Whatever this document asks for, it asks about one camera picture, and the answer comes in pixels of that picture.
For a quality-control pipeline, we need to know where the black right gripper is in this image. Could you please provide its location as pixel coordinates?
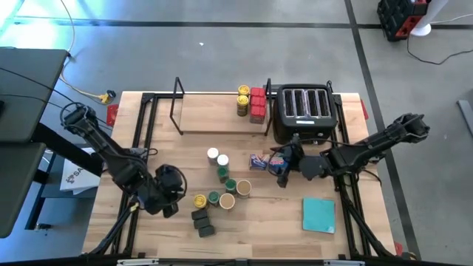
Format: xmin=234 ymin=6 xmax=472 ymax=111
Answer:
xmin=270 ymin=134 xmax=333 ymax=189

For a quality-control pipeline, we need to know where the black floor cable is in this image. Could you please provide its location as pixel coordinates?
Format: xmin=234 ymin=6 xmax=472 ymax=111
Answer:
xmin=406 ymin=35 xmax=473 ymax=67

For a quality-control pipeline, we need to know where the yellow power plug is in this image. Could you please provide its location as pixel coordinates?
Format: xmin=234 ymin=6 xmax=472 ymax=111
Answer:
xmin=99 ymin=89 xmax=117 ymax=105

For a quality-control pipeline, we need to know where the long blue wrap box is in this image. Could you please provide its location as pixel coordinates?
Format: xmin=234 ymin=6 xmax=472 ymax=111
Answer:
xmin=249 ymin=153 xmax=291 ymax=177

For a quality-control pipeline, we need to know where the white printed paper bag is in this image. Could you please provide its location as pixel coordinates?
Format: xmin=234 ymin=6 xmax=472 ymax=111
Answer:
xmin=58 ymin=147 xmax=101 ymax=196

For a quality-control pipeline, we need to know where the black metal rig frame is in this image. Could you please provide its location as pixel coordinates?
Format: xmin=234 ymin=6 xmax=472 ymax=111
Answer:
xmin=83 ymin=91 xmax=398 ymax=259

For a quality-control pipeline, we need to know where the wooden shelf black wire frame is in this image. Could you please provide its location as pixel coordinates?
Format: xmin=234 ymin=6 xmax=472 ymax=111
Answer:
xmin=169 ymin=76 xmax=274 ymax=137

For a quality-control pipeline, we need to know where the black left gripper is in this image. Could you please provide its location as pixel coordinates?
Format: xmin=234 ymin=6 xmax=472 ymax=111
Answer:
xmin=153 ymin=164 xmax=188 ymax=219

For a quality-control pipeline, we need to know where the black desk top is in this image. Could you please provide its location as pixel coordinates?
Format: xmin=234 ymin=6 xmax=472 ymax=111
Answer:
xmin=0 ymin=47 xmax=69 ymax=143
xmin=0 ymin=142 xmax=47 ymax=239

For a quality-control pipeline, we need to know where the black four-slot toaster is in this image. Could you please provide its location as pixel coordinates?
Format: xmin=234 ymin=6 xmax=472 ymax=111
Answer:
xmin=272 ymin=83 xmax=338 ymax=146

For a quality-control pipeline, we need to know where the silver metal bracket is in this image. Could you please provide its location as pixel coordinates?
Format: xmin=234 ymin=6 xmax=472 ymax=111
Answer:
xmin=117 ymin=258 xmax=160 ymax=266
xmin=323 ymin=259 xmax=366 ymax=266

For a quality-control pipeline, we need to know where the white tower device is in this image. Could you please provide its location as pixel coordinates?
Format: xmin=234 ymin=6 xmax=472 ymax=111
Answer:
xmin=409 ymin=0 xmax=450 ymax=38

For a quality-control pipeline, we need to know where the tan-lidded furikake seasoning jar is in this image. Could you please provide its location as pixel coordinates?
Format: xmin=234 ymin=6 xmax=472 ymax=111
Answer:
xmin=236 ymin=179 xmax=253 ymax=200
xmin=219 ymin=192 xmax=236 ymax=211

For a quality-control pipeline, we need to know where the black crate red top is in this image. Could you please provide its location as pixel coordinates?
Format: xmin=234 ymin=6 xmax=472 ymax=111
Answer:
xmin=376 ymin=0 xmax=429 ymax=42

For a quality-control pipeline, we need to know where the teal cloth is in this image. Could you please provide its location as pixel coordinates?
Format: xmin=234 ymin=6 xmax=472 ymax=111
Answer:
xmin=302 ymin=197 xmax=337 ymax=235

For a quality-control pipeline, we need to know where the yellow cable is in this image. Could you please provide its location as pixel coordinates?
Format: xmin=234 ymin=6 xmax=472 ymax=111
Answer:
xmin=58 ymin=0 xmax=106 ymax=103

